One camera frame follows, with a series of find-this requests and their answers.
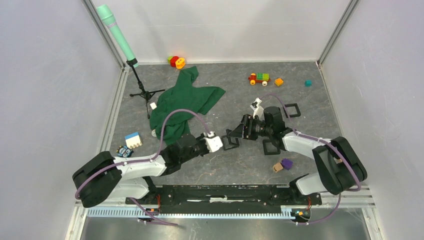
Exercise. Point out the black tripod microphone stand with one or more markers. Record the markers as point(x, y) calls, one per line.
point(146, 95)

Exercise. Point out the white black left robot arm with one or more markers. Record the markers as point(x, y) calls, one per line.
point(106, 177)

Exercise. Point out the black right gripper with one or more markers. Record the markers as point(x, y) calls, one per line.
point(248, 121)

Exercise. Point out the blue cartoon badge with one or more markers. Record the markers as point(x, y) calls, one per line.
point(124, 151)

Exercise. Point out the mint green microphone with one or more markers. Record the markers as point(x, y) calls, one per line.
point(107, 17)

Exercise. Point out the tan wooden block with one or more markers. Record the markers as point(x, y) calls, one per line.
point(277, 167)

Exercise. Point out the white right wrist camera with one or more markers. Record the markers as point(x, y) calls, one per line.
point(258, 110)

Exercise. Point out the orange toy brick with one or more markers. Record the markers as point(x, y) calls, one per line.
point(279, 82)

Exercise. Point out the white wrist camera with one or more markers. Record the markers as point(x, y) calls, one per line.
point(212, 141)
point(258, 110)

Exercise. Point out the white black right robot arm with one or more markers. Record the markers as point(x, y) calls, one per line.
point(339, 168)

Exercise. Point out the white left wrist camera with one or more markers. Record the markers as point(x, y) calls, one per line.
point(212, 141)

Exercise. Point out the colourful toy brick car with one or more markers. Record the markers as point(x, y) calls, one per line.
point(259, 78)

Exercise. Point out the teal small cube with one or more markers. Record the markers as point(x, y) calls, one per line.
point(308, 83)

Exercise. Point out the red orange green toy blocks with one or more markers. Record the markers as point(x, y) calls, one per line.
point(176, 62)

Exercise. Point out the blue white toy brick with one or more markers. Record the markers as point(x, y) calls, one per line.
point(133, 140)

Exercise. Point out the green fabric garment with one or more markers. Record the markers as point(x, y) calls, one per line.
point(182, 96)

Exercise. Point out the black square frame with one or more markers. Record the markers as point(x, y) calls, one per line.
point(292, 110)

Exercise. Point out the purple toy block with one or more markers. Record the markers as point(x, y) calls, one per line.
point(286, 163)

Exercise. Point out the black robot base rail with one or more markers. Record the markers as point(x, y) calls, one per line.
point(226, 199)

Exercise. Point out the black display frame box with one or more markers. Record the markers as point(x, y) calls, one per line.
point(229, 142)

